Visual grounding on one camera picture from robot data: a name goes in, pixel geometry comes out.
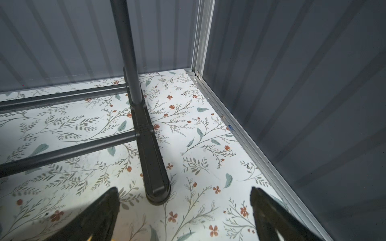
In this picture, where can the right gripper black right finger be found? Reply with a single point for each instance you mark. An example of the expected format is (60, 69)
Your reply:
(273, 221)

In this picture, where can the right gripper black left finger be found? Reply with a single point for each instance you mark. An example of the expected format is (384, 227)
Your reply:
(95, 223)

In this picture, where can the black clothes rack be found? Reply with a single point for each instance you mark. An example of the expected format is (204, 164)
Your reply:
(156, 182)

